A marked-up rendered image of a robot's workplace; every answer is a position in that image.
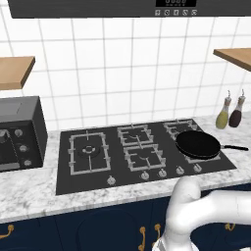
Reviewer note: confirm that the black gas hob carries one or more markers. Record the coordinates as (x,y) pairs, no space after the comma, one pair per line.
(98,173)

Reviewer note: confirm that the wooden wall shelf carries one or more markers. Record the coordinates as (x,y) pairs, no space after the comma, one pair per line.
(14,72)
(237,56)

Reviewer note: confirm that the black toaster oven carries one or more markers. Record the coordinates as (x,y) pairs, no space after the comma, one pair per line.
(32,117)

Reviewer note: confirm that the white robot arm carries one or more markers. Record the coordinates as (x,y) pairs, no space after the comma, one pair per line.
(186,209)

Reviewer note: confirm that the yellow-green oil bottle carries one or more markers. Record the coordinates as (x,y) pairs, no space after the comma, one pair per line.
(223,118)

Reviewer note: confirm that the navy drawer front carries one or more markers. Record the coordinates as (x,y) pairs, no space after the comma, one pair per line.
(212,238)

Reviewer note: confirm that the dark brown vinegar bottle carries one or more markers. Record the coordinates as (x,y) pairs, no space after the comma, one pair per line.
(235,118)

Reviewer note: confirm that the silver hob knob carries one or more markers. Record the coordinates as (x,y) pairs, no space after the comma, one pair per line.
(144,175)
(179,170)
(197,168)
(162,173)
(111,180)

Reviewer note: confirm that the black frying pan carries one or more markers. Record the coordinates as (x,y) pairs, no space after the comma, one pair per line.
(197,144)

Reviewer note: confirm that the dark grey range hood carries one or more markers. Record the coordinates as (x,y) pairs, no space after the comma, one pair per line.
(81,8)

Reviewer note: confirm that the navy cupboard door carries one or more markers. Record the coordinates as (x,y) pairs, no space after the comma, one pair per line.
(162,209)
(104,228)
(29,235)

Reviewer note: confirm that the silver toaster oven knob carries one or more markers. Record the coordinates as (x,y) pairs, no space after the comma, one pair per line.
(23,148)
(18,132)
(27,162)

